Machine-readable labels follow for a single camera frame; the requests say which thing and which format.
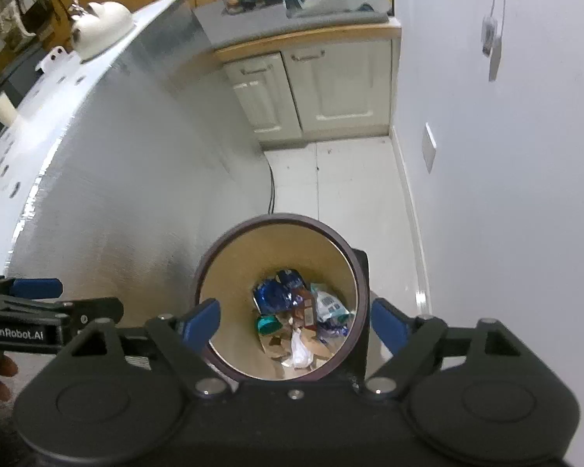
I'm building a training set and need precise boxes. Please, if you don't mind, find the light blue barcode packet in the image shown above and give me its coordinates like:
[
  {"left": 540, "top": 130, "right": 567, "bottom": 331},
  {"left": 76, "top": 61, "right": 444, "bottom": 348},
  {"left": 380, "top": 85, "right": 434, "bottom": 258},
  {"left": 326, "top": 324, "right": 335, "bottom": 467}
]
[{"left": 310, "top": 282, "right": 352, "bottom": 323}]

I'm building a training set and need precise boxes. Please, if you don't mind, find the purple floral tissue pack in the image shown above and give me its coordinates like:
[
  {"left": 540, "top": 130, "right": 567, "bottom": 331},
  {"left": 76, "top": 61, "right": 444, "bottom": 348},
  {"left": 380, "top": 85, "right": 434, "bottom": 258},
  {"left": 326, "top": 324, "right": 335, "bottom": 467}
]
[{"left": 252, "top": 269, "right": 308, "bottom": 313}]

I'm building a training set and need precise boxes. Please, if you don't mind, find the knotted white plastic bag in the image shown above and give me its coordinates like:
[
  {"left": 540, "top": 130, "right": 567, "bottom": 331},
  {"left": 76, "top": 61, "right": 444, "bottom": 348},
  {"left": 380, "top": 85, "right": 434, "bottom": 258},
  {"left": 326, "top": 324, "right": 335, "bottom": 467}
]
[{"left": 288, "top": 330, "right": 315, "bottom": 369}]

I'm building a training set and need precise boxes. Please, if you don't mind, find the small white device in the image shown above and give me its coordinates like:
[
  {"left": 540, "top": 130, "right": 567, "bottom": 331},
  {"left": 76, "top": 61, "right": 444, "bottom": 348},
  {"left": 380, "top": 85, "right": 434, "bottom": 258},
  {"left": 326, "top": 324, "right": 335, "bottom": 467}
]
[{"left": 35, "top": 46, "right": 79, "bottom": 72}]

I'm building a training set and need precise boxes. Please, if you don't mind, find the white cup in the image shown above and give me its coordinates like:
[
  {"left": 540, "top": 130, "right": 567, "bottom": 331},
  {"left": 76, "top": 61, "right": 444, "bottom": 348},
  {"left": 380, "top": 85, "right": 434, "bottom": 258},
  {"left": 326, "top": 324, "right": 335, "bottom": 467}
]
[{"left": 0, "top": 93, "right": 21, "bottom": 126}]

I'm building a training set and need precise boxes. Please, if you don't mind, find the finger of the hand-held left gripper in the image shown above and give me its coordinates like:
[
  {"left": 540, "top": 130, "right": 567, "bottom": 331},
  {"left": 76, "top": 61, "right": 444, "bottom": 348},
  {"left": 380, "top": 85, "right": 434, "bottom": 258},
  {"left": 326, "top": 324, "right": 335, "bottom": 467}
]
[
  {"left": 0, "top": 275, "right": 64, "bottom": 301},
  {"left": 53, "top": 297, "right": 125, "bottom": 328}
]

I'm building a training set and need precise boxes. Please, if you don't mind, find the brown cardboard box piece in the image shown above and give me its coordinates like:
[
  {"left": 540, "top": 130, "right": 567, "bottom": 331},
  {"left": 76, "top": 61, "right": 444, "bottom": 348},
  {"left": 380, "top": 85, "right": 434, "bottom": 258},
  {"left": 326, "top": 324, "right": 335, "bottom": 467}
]
[{"left": 264, "top": 325, "right": 332, "bottom": 362}]

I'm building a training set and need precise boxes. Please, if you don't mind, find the beige bin with brown rim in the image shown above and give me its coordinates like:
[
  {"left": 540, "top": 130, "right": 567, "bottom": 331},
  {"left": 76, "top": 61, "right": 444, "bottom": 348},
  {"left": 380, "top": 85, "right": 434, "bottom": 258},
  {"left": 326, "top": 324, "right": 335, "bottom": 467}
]
[{"left": 192, "top": 212, "right": 371, "bottom": 383}]

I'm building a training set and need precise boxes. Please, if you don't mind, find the white charger with cable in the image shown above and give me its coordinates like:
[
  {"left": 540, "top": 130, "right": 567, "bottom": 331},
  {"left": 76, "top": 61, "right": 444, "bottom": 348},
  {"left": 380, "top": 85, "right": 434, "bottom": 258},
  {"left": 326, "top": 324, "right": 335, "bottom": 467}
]
[{"left": 481, "top": 0, "right": 512, "bottom": 57}]

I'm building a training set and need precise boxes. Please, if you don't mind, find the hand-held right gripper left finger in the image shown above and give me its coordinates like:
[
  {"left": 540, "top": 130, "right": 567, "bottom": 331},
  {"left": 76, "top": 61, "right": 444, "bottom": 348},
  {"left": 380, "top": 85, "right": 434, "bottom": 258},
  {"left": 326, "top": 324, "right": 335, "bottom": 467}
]
[{"left": 68, "top": 298, "right": 230, "bottom": 400}]

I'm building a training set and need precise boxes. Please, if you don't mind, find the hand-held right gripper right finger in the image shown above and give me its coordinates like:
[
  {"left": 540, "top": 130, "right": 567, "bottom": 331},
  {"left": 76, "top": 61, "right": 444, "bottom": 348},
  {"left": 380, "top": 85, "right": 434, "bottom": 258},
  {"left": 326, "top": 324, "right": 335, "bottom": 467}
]
[{"left": 362, "top": 297, "right": 522, "bottom": 400}]

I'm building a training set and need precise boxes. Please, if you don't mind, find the cream cabinet with wooden edge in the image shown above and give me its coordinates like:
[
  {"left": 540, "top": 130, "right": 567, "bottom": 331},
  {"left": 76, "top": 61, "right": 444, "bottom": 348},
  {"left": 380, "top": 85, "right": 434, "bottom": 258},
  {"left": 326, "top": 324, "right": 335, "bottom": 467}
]
[{"left": 195, "top": 10, "right": 403, "bottom": 151}]

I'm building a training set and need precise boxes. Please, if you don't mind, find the white cat-shaped ceramic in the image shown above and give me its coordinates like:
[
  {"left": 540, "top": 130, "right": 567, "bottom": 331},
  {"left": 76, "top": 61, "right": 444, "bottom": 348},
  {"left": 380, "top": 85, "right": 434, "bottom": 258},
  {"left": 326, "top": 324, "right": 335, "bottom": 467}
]
[{"left": 70, "top": 2, "right": 133, "bottom": 62}]

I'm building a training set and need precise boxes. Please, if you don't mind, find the white wall switch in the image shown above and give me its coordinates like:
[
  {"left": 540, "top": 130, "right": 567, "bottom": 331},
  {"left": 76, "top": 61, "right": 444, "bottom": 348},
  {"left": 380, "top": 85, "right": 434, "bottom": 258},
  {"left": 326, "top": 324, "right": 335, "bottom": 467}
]
[{"left": 423, "top": 123, "right": 438, "bottom": 174}]

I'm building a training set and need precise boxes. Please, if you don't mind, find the white table with silver side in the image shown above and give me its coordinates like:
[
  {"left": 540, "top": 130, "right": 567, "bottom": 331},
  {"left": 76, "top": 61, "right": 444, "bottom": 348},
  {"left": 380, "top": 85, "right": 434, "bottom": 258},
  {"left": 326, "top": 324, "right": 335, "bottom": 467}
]
[{"left": 0, "top": 0, "right": 274, "bottom": 391}]

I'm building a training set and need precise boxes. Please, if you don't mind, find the teal plastic lid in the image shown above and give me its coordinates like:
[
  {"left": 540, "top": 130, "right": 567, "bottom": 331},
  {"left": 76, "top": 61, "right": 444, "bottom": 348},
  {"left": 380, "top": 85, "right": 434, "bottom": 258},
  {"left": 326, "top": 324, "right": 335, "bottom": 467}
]
[{"left": 256, "top": 314, "right": 284, "bottom": 335}]

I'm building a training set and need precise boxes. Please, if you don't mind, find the person's left hand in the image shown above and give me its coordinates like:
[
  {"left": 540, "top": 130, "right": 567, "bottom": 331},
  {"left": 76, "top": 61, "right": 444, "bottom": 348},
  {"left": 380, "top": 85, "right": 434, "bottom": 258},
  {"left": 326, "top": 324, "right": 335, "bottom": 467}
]
[{"left": 0, "top": 354, "right": 19, "bottom": 418}]

